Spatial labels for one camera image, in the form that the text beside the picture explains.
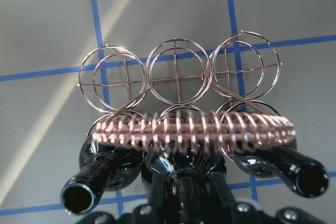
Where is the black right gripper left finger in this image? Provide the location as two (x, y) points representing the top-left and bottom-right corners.
(148, 174), (166, 208)

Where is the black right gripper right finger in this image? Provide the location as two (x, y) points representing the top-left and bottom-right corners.
(209, 172), (236, 206)

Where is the dark wine bottle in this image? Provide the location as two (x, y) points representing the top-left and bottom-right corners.
(222, 144), (329, 198)
(141, 147), (226, 223)
(60, 137), (143, 215)

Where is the copper wire bottle basket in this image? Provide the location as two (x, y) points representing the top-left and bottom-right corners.
(77, 31), (296, 157)

